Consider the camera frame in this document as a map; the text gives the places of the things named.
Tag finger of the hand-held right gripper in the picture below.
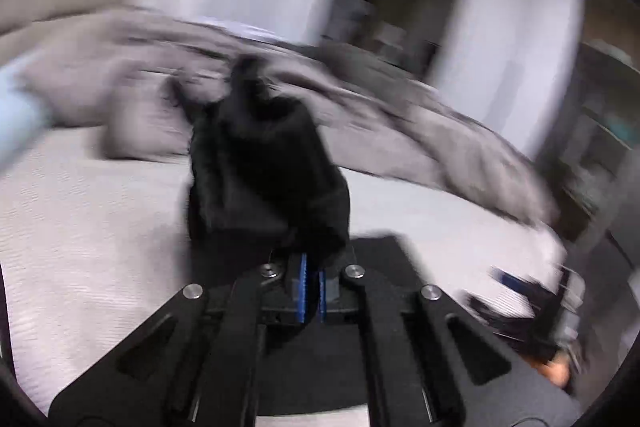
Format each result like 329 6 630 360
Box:
465 292 538 333
492 269 551 303

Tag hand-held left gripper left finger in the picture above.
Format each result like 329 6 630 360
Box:
47 253 307 427

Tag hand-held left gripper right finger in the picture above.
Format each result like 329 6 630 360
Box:
318 264 581 427

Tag black pants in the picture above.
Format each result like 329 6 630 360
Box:
165 54 576 418

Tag person's right hand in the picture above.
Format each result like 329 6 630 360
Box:
537 354 571 383

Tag dark shelf unit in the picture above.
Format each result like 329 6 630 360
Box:
540 39 640 268

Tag grey duvet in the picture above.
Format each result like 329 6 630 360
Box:
20 7 561 228

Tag white dotted bed sheet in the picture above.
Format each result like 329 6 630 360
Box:
0 127 566 418

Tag light blue pillow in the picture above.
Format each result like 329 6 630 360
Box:
0 52 56 168

